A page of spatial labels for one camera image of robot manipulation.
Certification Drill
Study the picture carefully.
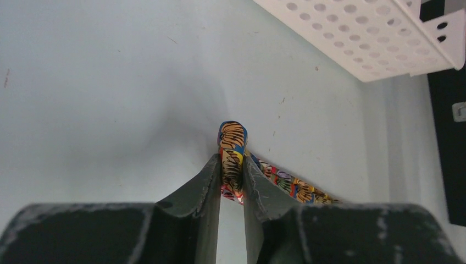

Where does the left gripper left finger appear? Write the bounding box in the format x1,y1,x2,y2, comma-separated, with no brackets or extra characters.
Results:
1,154,221,263

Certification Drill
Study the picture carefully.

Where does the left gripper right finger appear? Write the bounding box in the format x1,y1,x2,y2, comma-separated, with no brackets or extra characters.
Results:
243,157,462,263

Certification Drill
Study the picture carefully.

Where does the colourful patterned tie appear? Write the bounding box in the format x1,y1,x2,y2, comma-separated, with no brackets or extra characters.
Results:
217,120,340,205

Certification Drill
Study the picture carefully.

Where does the white perforated plastic basket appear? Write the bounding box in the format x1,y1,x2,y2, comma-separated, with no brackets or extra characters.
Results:
258,0,465,82

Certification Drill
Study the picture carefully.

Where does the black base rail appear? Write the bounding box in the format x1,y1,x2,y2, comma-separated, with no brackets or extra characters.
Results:
419,0,466,227

